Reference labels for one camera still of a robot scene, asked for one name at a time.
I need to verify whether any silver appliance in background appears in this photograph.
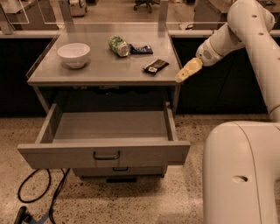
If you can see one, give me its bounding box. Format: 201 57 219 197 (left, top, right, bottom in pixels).
68 0 88 17

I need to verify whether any black looped floor cable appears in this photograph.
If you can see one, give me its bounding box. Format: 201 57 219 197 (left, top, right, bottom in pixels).
17 168 53 204

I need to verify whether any grey lower drawer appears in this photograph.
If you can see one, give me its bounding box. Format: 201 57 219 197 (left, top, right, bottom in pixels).
73 166 167 178

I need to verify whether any black rxbar chocolate bar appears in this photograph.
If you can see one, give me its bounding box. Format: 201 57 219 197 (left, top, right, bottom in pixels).
143 59 169 75

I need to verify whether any grey open top drawer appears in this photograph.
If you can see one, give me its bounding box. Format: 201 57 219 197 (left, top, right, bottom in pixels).
17 104 190 169

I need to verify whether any black lower drawer handle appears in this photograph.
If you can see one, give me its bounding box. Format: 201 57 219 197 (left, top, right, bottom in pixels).
112 167 129 172

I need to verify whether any blue snack bar wrapper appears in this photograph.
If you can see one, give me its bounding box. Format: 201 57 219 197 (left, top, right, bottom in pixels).
129 45 153 54

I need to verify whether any black drawer handle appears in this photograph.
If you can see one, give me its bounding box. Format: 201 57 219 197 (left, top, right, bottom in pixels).
93 151 121 161
112 167 129 172

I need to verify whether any white ceramic bowl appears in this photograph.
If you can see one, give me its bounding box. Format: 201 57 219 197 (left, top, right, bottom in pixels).
57 43 90 68

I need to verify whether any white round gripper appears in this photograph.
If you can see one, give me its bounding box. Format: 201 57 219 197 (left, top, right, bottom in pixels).
175 37 224 83

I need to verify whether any black plug device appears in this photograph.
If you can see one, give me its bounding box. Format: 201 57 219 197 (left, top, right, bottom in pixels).
14 206 32 224

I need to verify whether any grey cabinet counter unit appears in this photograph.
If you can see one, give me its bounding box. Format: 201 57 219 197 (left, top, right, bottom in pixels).
26 23 186 179

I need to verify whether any clear acrylic barrier panel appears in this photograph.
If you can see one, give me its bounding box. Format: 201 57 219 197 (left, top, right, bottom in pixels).
0 0 280 35

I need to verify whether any grey background desk left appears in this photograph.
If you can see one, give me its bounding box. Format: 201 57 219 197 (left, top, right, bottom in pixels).
0 0 58 31

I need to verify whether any green crushed soda can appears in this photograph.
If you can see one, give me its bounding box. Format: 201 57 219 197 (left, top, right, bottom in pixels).
108 35 130 57

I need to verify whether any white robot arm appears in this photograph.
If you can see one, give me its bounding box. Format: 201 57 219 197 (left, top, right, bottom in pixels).
175 0 280 224

